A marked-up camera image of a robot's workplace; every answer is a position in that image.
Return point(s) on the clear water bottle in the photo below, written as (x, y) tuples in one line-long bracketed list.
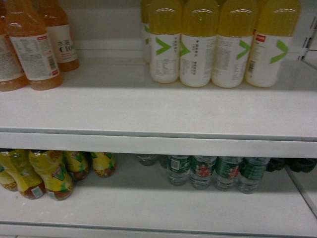
[(252, 170)]

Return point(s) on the upper white shelf board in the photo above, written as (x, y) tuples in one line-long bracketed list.
[(112, 105)]

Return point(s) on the far left water bottle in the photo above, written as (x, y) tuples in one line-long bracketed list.
[(178, 169)]

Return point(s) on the middle water bottle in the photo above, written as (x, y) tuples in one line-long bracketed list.
[(201, 170)]

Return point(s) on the right water bottle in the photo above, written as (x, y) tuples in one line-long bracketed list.
[(226, 171)]

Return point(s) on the white metal shelf board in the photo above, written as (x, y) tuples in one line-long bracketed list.
[(139, 201)]

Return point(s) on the yellow drink bottle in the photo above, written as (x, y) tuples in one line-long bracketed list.
[(165, 31), (145, 30), (274, 32), (198, 37), (233, 42)]

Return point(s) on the yellow drink bottle rear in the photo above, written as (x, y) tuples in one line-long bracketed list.
[(145, 30)]

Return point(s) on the yellow lemon tea bottle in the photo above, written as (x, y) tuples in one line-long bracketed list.
[(50, 166)]

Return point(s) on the left cola bottle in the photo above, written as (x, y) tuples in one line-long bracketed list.
[(277, 164)]

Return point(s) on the cola bottle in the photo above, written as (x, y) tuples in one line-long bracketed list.
[(302, 164), (277, 164)]

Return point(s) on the orange juice bottle rear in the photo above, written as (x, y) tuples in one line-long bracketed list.
[(59, 30)]

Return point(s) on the orange juice bottle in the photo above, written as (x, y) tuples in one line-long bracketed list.
[(28, 34), (12, 76), (59, 30)]

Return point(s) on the orange juice bottle left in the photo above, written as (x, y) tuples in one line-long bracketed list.
[(12, 76)]

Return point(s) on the right cola bottle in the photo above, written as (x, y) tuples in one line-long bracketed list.
[(302, 164)]

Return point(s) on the orange juice bottle front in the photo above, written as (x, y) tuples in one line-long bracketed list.
[(28, 34)]

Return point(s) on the lemon tea bottle leftmost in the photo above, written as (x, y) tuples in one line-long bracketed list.
[(7, 181)]

